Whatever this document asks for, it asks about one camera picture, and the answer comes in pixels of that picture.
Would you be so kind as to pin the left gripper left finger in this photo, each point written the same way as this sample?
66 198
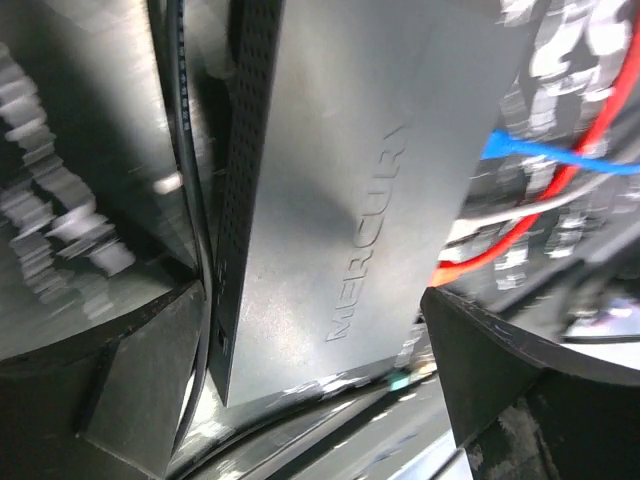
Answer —
104 403

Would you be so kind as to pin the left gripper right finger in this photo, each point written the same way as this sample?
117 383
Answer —
523 407

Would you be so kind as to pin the black network switch box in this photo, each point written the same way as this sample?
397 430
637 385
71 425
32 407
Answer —
356 128

